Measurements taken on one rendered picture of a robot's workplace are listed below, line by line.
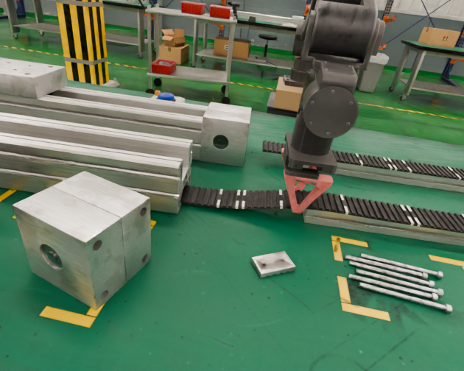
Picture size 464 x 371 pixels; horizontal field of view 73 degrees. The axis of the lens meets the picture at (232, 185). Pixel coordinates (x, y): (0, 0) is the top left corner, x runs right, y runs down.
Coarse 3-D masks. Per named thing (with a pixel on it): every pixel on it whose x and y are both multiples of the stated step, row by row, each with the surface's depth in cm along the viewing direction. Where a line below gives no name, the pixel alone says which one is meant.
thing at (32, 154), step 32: (0, 128) 52; (32, 128) 51; (64, 128) 51; (96, 128) 52; (0, 160) 46; (32, 160) 46; (64, 160) 47; (96, 160) 45; (128, 160) 44; (160, 160) 45; (32, 192) 49; (160, 192) 48
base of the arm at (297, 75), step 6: (300, 60) 102; (294, 66) 105; (300, 66) 103; (306, 66) 102; (312, 66) 103; (294, 72) 104; (300, 72) 103; (288, 78) 107; (294, 78) 105; (300, 78) 104; (288, 84) 105; (294, 84) 104; (300, 84) 104
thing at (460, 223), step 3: (447, 213) 52; (450, 213) 51; (456, 213) 52; (450, 216) 51; (453, 216) 51; (456, 216) 51; (459, 216) 51; (453, 219) 50; (456, 219) 50; (459, 219) 50; (462, 219) 50; (456, 222) 50; (459, 222) 49; (462, 222) 50; (459, 225) 49; (462, 225) 49; (462, 228) 48; (462, 231) 48
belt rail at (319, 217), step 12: (312, 216) 51; (324, 216) 50; (336, 216) 49; (348, 216) 49; (348, 228) 50; (360, 228) 50; (372, 228) 50; (384, 228) 50; (396, 228) 50; (408, 228) 49; (420, 228) 49; (432, 240) 50; (444, 240) 50; (456, 240) 50
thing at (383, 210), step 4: (376, 204) 52; (380, 204) 52; (384, 204) 52; (380, 208) 50; (384, 208) 51; (380, 212) 50; (384, 212) 50; (388, 212) 50; (384, 216) 48; (388, 216) 49; (392, 216) 49; (384, 220) 48; (388, 220) 48; (392, 220) 48
